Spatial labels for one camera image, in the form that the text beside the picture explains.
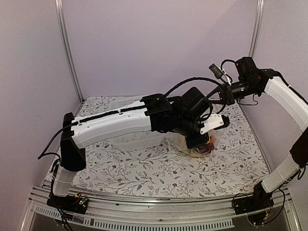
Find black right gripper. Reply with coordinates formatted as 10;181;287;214
206;78;260;105

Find clear zip top bag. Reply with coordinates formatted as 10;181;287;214
172;101;229;152

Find yellow toy corn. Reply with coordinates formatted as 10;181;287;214
189;149;204;157

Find dark red toy grapes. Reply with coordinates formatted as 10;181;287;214
197;142;215;155

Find white perforated plastic basket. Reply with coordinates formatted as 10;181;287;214
109;96;165;151

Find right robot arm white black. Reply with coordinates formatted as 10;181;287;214
209;56;308;210

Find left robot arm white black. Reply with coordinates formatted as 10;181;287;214
52;87;213;209

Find floral patterned table mat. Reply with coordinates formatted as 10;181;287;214
72;104;269;198

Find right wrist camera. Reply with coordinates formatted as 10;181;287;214
209;64;232;85

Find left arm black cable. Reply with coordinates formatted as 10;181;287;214
165;76;223;116

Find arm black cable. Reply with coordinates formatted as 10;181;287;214
220;59;239;70
165;76;223;116

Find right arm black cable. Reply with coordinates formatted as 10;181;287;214
220;59;239;70

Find right aluminium frame post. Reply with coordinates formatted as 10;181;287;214
248;0;265;58

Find aluminium frame post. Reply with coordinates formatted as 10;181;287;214
248;0;265;58
54;0;84;103

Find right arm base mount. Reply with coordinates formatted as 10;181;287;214
231;189;286;227

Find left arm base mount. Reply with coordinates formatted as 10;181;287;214
47;191;89;215

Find left aluminium frame post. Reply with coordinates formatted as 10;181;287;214
54;0;84;103

